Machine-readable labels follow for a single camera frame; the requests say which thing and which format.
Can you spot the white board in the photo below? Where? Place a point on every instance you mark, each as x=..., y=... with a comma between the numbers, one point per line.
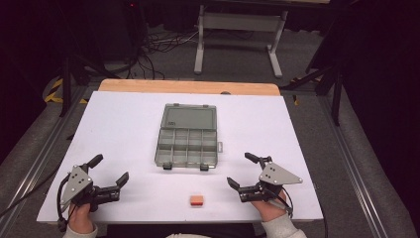
x=115, y=132

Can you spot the person's right hand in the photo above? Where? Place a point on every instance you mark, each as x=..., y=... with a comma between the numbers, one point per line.
x=269, y=210

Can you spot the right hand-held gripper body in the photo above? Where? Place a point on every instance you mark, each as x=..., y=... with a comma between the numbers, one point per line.
x=275, y=177

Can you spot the black metal stand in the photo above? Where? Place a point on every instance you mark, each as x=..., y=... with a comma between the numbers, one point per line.
x=66, y=86
x=336, y=99

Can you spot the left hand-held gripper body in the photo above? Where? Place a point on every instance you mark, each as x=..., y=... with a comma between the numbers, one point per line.
x=76, y=185

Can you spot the person's left hand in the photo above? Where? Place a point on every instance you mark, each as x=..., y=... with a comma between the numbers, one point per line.
x=80, y=218

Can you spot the aluminium floor rail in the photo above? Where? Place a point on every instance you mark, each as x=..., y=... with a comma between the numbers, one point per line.
x=41, y=162
x=351, y=165

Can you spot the small orange block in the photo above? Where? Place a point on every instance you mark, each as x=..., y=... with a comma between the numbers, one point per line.
x=196, y=200

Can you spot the clear grey compartment box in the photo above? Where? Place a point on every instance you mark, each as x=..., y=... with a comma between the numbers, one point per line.
x=187, y=137

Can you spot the white metal table frame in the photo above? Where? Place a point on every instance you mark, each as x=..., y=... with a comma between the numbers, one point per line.
x=199, y=49

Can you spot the wooden table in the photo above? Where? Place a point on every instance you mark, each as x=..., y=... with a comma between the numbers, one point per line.
x=185, y=86

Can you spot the yellow black floor tape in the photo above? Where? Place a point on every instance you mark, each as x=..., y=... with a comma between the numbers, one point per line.
x=52, y=97

